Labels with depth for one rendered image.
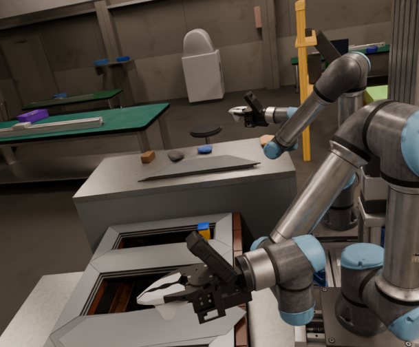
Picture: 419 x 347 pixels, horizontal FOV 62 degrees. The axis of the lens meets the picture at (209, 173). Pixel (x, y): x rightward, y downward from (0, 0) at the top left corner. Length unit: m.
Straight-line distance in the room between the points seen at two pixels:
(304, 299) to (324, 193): 0.23
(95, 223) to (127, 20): 7.76
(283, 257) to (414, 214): 0.27
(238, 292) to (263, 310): 0.98
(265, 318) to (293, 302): 0.89
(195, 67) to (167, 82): 1.47
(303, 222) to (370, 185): 0.40
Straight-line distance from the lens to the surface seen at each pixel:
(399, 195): 0.78
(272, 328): 1.62
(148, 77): 9.61
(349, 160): 0.82
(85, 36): 10.16
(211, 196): 2.02
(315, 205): 0.82
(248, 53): 8.95
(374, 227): 1.22
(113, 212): 2.19
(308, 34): 4.85
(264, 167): 2.04
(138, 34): 9.54
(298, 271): 0.71
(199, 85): 8.25
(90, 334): 1.57
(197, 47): 8.18
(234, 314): 1.45
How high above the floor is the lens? 1.90
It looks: 24 degrees down
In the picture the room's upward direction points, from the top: 10 degrees counter-clockwise
